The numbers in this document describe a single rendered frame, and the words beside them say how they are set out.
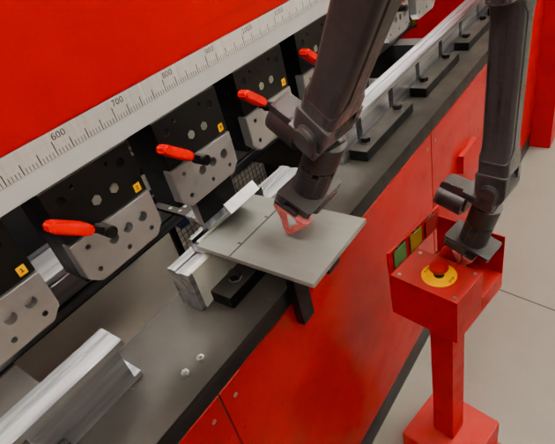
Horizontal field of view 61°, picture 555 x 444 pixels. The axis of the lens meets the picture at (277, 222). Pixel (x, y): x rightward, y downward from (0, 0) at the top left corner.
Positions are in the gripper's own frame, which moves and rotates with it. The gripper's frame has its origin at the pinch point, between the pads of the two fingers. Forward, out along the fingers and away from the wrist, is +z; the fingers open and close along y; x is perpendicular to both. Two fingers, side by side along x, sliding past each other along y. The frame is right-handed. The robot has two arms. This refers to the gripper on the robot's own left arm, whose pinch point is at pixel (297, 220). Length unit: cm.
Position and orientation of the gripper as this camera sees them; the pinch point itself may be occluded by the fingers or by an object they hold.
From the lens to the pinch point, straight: 83.4
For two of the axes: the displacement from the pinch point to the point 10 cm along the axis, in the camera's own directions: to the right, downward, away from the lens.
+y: -5.8, 5.7, -5.9
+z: -2.0, 6.0, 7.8
